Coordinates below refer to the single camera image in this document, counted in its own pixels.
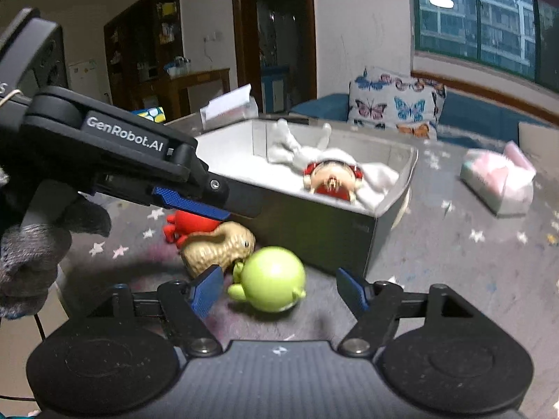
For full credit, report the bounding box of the white open-lid box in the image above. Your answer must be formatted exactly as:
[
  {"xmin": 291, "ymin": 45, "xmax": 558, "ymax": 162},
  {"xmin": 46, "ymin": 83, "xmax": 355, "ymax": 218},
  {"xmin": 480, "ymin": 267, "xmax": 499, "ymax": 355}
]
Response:
[{"xmin": 200, "ymin": 85, "xmax": 259, "ymax": 131}]

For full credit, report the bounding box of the green round toy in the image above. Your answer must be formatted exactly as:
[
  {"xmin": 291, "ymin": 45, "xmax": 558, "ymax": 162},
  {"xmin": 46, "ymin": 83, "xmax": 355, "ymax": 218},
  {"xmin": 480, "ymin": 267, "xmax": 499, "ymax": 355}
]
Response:
[{"xmin": 227, "ymin": 247, "xmax": 306, "ymax": 313}]

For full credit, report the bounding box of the wooden door frame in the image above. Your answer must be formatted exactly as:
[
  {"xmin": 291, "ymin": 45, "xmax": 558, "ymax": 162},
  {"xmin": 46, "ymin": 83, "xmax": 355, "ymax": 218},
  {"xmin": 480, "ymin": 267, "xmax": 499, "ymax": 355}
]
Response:
[{"xmin": 231, "ymin": 0, "xmax": 317, "ymax": 114}]

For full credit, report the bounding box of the black cable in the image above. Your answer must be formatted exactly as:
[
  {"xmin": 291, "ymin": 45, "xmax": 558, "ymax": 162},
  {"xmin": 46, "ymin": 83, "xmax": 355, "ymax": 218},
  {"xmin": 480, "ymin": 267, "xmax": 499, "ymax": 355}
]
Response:
[{"xmin": 32, "ymin": 306, "xmax": 48, "ymax": 343}]

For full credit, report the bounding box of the blue box with yellow dots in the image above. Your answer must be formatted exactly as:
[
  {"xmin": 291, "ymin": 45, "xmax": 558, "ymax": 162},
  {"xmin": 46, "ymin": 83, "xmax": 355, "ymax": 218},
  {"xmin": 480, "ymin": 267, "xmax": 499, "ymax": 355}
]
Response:
[{"xmin": 131, "ymin": 105, "xmax": 167, "ymax": 124}]

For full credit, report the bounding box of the white plush toy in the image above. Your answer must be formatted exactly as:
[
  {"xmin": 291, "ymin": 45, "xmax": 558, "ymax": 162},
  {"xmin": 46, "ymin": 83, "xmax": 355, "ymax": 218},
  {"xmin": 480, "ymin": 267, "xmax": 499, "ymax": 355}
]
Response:
[{"xmin": 267, "ymin": 119, "xmax": 400, "ymax": 210}]

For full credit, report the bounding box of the tan peanut toy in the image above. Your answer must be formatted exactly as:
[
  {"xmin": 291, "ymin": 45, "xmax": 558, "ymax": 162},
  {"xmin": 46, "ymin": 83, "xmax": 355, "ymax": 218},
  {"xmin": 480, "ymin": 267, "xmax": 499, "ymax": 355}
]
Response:
[{"xmin": 181, "ymin": 221, "xmax": 256, "ymax": 278}]

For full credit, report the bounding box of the blue sofa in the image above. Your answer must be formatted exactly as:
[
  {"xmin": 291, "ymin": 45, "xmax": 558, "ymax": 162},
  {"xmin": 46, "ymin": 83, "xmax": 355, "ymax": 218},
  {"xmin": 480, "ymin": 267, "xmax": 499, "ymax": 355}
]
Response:
[{"xmin": 290, "ymin": 89, "xmax": 559, "ymax": 140}]

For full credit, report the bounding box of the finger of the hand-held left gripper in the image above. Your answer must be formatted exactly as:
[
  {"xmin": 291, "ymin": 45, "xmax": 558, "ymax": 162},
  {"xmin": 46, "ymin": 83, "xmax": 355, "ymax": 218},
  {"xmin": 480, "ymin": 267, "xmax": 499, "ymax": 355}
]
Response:
[{"xmin": 152, "ymin": 157, "xmax": 261, "ymax": 222}]

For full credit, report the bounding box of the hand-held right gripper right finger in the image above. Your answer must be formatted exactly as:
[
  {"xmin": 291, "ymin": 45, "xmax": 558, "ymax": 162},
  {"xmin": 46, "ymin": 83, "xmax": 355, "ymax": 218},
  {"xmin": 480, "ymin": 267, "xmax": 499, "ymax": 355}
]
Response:
[{"xmin": 336, "ymin": 267, "xmax": 477, "ymax": 357}]

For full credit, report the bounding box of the window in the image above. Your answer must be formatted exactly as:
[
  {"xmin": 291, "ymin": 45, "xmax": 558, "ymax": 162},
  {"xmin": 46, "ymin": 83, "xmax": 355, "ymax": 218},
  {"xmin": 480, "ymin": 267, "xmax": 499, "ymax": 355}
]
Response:
[{"xmin": 411, "ymin": 0, "xmax": 559, "ymax": 92}]

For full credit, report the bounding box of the red round toy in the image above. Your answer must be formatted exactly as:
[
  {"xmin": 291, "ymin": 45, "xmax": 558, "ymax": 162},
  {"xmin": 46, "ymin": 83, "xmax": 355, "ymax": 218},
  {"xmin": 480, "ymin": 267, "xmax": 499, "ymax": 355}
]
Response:
[{"xmin": 164, "ymin": 209, "xmax": 221, "ymax": 245}]

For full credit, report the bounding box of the wooden side table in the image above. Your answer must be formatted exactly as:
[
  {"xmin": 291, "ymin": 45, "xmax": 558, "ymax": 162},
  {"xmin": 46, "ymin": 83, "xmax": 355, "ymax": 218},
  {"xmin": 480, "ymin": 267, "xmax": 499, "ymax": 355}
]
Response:
[{"xmin": 139, "ymin": 68, "xmax": 231, "ymax": 120}]

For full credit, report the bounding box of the doll figure in red dress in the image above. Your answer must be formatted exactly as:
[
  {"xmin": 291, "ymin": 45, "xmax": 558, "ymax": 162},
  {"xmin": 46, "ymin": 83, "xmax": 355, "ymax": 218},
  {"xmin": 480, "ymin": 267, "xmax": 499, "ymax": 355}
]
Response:
[{"xmin": 303, "ymin": 160, "xmax": 364, "ymax": 204}]

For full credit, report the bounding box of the butterfly print pillow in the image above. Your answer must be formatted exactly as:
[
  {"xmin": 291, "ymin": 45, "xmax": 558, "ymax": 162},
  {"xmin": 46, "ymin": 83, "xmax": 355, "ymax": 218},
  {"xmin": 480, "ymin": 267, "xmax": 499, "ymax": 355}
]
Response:
[{"xmin": 347, "ymin": 67, "xmax": 447, "ymax": 140}]

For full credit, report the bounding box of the soft tissue pack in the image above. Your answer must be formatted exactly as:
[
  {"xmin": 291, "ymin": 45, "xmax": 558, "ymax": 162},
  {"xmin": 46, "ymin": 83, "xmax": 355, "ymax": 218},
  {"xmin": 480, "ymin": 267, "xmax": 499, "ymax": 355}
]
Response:
[{"xmin": 460, "ymin": 140, "xmax": 537, "ymax": 216}]

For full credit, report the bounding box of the grey star-print tablecloth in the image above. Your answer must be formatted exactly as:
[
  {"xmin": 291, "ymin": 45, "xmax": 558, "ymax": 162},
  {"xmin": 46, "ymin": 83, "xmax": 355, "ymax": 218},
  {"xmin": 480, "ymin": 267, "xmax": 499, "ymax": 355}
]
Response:
[{"xmin": 57, "ymin": 113, "xmax": 559, "ymax": 419}]

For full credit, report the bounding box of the dark wooden bookshelf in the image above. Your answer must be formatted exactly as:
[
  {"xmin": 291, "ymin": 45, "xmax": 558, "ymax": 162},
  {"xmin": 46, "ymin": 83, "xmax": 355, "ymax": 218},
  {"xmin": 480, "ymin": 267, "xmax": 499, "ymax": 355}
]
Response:
[{"xmin": 104, "ymin": 0, "xmax": 182, "ymax": 110}]

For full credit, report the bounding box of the white cabinet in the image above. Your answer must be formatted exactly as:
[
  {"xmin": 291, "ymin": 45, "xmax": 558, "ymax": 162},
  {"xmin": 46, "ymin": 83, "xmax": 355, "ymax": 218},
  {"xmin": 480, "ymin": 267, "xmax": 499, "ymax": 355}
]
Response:
[{"xmin": 67, "ymin": 59, "xmax": 97, "ymax": 97}]

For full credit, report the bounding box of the cluster of small bottles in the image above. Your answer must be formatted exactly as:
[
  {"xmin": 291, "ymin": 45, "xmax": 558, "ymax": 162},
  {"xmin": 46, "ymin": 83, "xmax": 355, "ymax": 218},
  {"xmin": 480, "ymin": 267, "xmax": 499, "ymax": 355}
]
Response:
[{"xmin": 165, "ymin": 57, "xmax": 193, "ymax": 78}]

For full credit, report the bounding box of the person's left hand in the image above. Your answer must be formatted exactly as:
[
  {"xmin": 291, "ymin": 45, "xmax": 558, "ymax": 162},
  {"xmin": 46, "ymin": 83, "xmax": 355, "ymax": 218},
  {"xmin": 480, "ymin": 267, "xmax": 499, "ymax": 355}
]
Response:
[{"xmin": 0, "ymin": 196, "xmax": 112, "ymax": 319}]

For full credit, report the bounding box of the grey cardboard box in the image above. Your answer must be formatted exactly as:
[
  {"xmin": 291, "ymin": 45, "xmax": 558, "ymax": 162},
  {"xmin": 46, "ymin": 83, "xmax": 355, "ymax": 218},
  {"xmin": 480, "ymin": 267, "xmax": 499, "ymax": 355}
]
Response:
[{"xmin": 195, "ymin": 118, "xmax": 419, "ymax": 277}]

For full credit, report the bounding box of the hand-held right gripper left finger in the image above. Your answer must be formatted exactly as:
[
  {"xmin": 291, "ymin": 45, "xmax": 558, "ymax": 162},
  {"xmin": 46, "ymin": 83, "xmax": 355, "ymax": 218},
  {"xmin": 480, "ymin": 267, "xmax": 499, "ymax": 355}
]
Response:
[{"xmin": 89, "ymin": 265, "xmax": 224, "ymax": 357}]

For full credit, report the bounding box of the grey cushion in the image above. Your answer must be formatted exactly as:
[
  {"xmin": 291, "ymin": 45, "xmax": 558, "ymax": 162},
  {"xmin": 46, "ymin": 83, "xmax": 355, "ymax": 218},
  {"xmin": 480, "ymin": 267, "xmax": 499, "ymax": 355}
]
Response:
[{"xmin": 518, "ymin": 122, "xmax": 559, "ymax": 158}]

